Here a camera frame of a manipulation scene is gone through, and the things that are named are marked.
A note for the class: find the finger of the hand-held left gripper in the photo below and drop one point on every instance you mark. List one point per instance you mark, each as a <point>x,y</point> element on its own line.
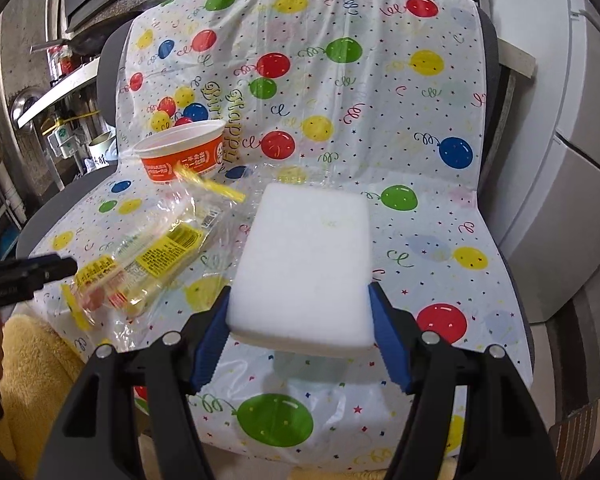
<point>55,267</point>

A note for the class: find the white sponge block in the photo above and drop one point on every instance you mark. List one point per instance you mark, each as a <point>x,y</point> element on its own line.
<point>300,260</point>

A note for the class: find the red sauce bottle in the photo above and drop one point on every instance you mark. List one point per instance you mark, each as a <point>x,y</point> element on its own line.
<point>62,60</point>

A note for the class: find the white drain pipe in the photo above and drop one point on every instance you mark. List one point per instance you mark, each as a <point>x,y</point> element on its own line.
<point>10,195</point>

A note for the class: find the white countertop slab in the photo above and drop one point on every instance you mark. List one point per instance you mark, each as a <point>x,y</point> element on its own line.
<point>517,57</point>

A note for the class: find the black frying pan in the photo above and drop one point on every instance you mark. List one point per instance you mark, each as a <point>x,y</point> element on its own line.
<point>75,45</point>

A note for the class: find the orange instant noodle bowl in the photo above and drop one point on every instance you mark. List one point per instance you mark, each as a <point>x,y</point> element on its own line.
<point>180,162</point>

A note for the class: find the yellow fluffy rug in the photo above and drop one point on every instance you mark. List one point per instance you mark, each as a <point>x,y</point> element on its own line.
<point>35,385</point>

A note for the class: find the clear wrapper with yellow label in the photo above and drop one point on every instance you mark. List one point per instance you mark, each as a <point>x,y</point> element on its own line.
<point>170,245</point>

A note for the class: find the white cabinet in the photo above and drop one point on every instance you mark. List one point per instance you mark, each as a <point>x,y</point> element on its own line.
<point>555,160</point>

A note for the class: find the balloon print plastic sheet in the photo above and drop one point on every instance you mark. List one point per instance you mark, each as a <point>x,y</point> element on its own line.
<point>380,110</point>

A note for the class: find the steel bowl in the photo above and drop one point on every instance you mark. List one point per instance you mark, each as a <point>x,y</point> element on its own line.
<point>25,102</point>

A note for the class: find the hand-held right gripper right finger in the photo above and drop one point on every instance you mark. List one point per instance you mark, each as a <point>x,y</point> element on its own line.
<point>387,340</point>

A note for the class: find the metal kitchen shelf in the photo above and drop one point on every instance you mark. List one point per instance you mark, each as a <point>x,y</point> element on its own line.
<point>55,92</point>

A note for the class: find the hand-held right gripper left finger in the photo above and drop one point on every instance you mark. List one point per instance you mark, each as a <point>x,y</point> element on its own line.
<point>207,350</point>

